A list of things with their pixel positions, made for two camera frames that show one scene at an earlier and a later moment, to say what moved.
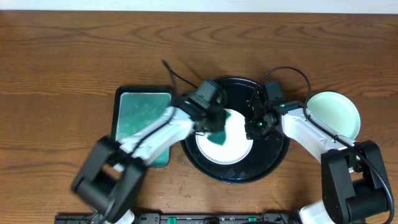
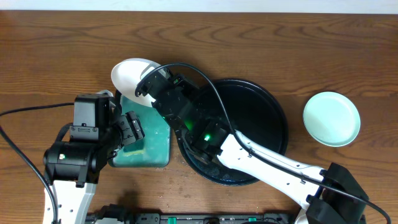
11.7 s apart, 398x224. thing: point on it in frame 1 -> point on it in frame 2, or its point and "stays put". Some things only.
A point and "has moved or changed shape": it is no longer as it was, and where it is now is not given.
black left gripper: x=216 y=122 -> x=130 y=128
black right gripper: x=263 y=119 -> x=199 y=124
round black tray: x=265 y=157 stays put
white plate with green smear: x=236 y=147 has moved or changed shape
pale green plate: x=336 y=110 stays put
